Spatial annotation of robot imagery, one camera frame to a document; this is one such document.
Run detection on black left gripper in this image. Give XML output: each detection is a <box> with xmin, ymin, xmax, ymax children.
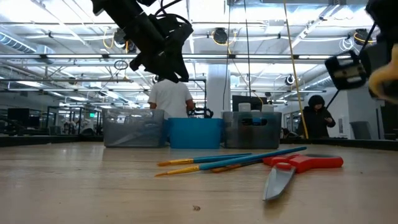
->
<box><xmin>129</xmin><ymin>18</ymin><xmax>190</xmax><ymax>83</ymax></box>

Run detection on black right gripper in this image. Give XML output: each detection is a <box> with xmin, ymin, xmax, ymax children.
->
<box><xmin>325</xmin><ymin>37</ymin><xmax>398</xmax><ymax>91</ymax></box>

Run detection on blue paint bottle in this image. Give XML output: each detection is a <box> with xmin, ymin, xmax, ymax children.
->
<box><xmin>251</xmin><ymin>109</ymin><xmax>264</xmax><ymax>126</ymax></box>

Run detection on red-handled scissors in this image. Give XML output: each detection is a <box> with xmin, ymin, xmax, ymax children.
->
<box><xmin>262</xmin><ymin>153</ymin><xmax>345</xmax><ymax>202</ymax></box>

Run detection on blue-handled paintbrush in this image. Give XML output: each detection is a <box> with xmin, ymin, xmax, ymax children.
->
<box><xmin>157</xmin><ymin>152</ymin><xmax>253</xmax><ymax>167</ymax></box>
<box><xmin>154</xmin><ymin>146</ymin><xmax>308</xmax><ymax>177</ymax></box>
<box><xmin>210</xmin><ymin>160</ymin><xmax>265</xmax><ymax>174</ymax></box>

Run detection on person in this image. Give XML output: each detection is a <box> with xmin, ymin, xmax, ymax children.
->
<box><xmin>282</xmin><ymin>127</ymin><xmax>299</xmax><ymax>139</ymax></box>
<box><xmin>297</xmin><ymin>95</ymin><xmax>336</xmax><ymax>139</ymax></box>
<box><xmin>147</xmin><ymin>77</ymin><xmax>195</xmax><ymax>121</ymax></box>

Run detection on blue plastic bin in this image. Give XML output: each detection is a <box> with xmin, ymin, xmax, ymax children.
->
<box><xmin>167</xmin><ymin>117</ymin><xmax>224</xmax><ymax>149</ymax></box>

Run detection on grey translucent bin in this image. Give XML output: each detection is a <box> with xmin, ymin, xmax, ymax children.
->
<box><xmin>102</xmin><ymin>108</ymin><xmax>166</xmax><ymax>149</ymax></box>
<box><xmin>222</xmin><ymin>111</ymin><xmax>283</xmax><ymax>149</ymax></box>

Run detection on black computer monitor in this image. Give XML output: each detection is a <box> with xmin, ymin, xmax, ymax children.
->
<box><xmin>231</xmin><ymin>95</ymin><xmax>268</xmax><ymax>113</ymax></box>

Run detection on black taut cable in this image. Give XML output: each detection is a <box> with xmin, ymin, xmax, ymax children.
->
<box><xmin>326</xmin><ymin>21</ymin><xmax>376</xmax><ymax>109</ymax></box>

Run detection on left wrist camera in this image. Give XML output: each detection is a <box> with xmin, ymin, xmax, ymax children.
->
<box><xmin>161</xmin><ymin>14</ymin><xmax>195</xmax><ymax>47</ymax></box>

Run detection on yellow hanging cable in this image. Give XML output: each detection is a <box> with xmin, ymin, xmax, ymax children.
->
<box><xmin>282</xmin><ymin>0</ymin><xmax>309</xmax><ymax>140</ymax></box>

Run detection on black hanging cable coil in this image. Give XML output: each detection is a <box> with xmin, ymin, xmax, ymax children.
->
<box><xmin>113</xmin><ymin>59</ymin><xmax>129</xmax><ymax>71</ymax></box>

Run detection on black aluminium table frame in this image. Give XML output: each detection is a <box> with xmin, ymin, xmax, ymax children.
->
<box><xmin>0</xmin><ymin>134</ymin><xmax>398</xmax><ymax>152</ymax></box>

